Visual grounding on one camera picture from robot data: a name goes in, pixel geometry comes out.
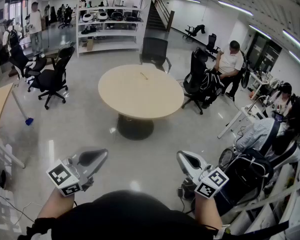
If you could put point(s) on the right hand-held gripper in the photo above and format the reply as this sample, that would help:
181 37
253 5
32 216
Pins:
212 182

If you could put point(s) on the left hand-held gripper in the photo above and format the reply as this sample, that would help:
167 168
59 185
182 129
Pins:
62 176

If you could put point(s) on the person's left forearm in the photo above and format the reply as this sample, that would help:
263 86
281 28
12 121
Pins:
56 206

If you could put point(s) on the person's right forearm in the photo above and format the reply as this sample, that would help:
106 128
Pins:
207 211

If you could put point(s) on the black backpack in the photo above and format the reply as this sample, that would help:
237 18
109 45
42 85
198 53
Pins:
247 179

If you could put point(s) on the person's black shirt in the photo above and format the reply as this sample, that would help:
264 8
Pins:
120 216

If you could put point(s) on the blue desk foot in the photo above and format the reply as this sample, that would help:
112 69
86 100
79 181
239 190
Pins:
29 121

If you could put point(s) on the black white striped bag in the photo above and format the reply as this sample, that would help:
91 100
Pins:
211 85

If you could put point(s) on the black office chair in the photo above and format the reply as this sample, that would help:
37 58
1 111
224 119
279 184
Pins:
20 59
53 76
193 30
196 69
66 16
212 42

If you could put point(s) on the wooden desk white legs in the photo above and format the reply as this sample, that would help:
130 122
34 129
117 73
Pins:
0 104

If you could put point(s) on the cardboard box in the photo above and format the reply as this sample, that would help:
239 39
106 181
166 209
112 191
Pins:
89 44

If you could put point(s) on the black mesh armchair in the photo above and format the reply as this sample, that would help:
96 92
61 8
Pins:
153 50

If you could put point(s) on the white shelf unit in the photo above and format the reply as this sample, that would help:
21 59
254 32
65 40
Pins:
110 34

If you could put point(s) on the dark door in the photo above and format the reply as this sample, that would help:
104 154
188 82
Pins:
263 52

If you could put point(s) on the white rounded device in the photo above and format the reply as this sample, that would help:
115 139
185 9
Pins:
87 17
102 16

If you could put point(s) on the black rounded device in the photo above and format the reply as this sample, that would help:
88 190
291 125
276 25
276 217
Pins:
116 15

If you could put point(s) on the dark staircase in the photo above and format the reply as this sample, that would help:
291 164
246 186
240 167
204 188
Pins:
155 16

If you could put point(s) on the glass entrance door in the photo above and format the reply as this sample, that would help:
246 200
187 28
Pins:
16 11

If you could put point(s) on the black table pedestal base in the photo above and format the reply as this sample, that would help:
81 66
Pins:
135 130

